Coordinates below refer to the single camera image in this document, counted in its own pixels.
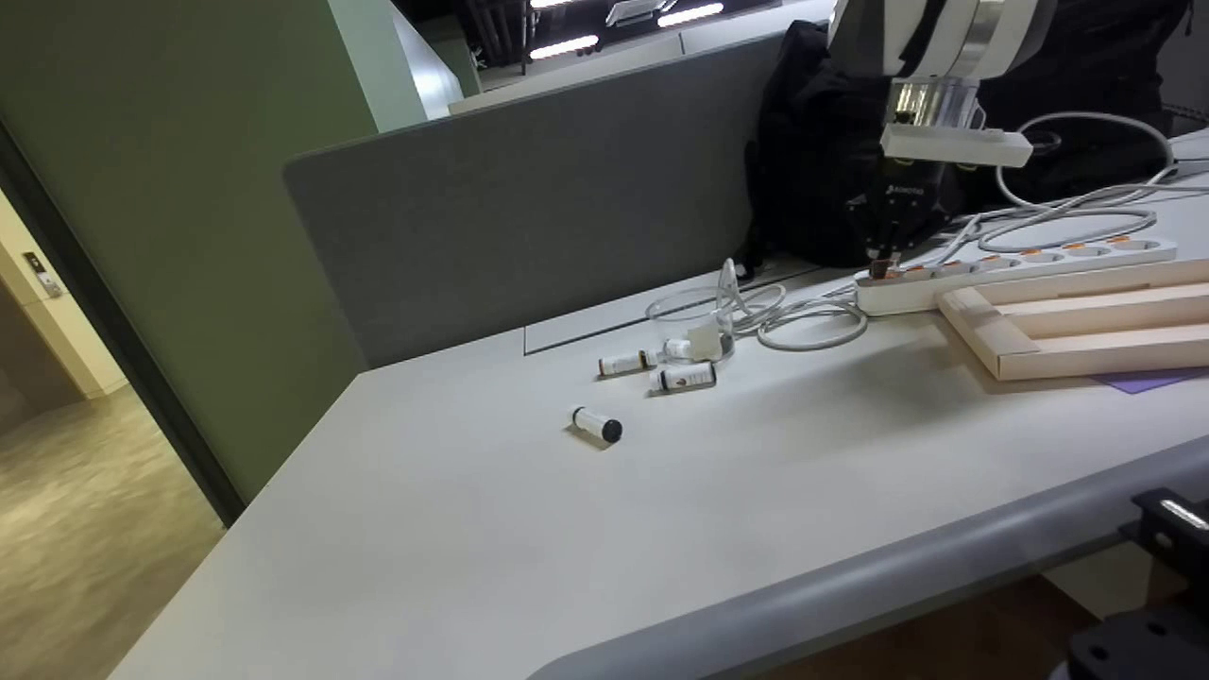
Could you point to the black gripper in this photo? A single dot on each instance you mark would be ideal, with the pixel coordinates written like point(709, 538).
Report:
point(921, 202)

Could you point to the white power strip orange switches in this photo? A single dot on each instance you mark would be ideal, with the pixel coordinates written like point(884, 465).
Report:
point(902, 299)

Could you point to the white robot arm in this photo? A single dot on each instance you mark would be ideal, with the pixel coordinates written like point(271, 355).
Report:
point(956, 52)

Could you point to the black bag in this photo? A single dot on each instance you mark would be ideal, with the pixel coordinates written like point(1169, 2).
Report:
point(807, 154)

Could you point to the white plug adapter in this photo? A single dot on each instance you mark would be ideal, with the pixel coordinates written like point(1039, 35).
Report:
point(703, 342)

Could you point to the light wooden divided tray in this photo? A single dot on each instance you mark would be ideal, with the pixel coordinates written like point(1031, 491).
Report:
point(1080, 355)

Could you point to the white tube black cap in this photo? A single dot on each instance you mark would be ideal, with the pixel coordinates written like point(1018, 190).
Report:
point(684, 376)
point(626, 366)
point(594, 424)

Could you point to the purple mat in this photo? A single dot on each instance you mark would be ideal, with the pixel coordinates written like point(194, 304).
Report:
point(1157, 378)

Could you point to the ceiling light strip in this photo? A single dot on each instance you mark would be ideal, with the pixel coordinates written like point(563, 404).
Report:
point(688, 12)
point(563, 46)

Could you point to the grey desk partition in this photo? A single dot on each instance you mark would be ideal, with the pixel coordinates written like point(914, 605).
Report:
point(531, 215)

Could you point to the black stand equipment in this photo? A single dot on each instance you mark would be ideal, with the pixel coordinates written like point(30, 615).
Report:
point(1133, 643)

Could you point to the beige door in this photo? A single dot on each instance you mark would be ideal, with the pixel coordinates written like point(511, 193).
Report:
point(49, 342)

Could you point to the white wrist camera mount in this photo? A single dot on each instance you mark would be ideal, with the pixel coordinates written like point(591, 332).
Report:
point(956, 146)

